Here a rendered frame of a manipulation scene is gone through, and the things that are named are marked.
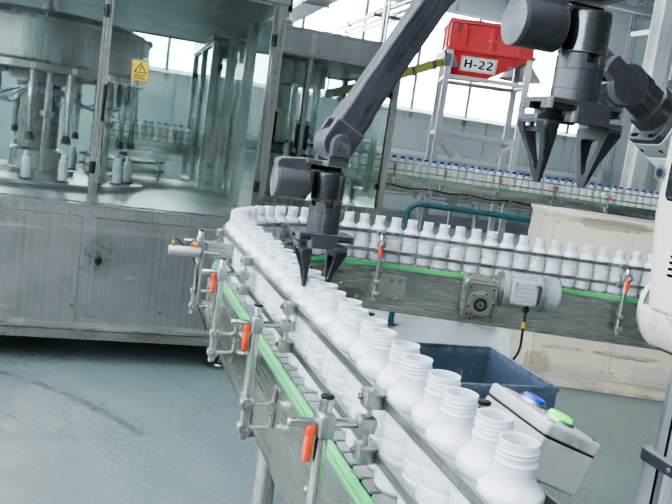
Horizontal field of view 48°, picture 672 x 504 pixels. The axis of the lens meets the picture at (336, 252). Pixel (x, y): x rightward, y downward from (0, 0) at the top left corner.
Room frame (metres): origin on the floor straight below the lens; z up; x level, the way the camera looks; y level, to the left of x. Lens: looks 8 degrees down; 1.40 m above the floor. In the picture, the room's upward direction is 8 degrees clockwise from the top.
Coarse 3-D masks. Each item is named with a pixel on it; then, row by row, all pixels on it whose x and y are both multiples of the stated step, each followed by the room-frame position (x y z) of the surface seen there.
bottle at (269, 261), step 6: (270, 246) 1.65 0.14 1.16; (276, 246) 1.65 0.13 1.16; (282, 246) 1.65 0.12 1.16; (270, 252) 1.65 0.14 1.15; (276, 252) 1.65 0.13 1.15; (270, 258) 1.65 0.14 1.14; (264, 264) 1.64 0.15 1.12; (270, 264) 1.64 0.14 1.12; (264, 270) 1.64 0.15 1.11; (258, 276) 1.66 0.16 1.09; (258, 282) 1.65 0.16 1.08; (264, 282) 1.64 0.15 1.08; (258, 288) 1.65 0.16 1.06; (264, 288) 1.64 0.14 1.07; (258, 294) 1.65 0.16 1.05; (264, 294) 1.64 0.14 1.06; (264, 300) 1.64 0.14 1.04
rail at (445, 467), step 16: (272, 320) 1.46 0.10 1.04; (304, 320) 1.24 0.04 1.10; (320, 336) 1.14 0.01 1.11; (336, 352) 1.06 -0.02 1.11; (304, 368) 1.20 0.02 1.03; (352, 368) 0.99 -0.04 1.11; (320, 384) 1.11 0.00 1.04; (368, 384) 0.92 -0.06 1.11; (336, 400) 1.03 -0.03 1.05; (384, 400) 0.87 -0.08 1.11; (400, 416) 0.82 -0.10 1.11; (352, 432) 0.95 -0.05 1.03; (416, 432) 0.77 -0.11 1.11; (432, 448) 0.73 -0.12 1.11; (384, 464) 0.84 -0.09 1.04; (448, 464) 0.69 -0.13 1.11; (400, 480) 0.80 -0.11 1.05; (464, 480) 0.66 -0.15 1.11; (400, 496) 0.78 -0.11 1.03; (464, 496) 0.66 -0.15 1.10; (480, 496) 0.63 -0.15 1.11
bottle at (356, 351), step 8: (368, 320) 1.06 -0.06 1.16; (376, 320) 1.06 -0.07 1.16; (384, 320) 1.06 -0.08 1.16; (368, 328) 1.03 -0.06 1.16; (360, 336) 1.04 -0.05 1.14; (368, 336) 1.03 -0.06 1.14; (360, 344) 1.03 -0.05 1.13; (352, 352) 1.03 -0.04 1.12; (360, 352) 1.02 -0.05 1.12; (352, 360) 1.03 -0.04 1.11; (352, 376) 1.03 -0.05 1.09; (352, 384) 1.02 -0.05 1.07; (344, 392) 1.04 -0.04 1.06; (344, 400) 1.04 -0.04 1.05; (344, 408) 1.03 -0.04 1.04; (344, 432) 1.03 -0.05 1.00
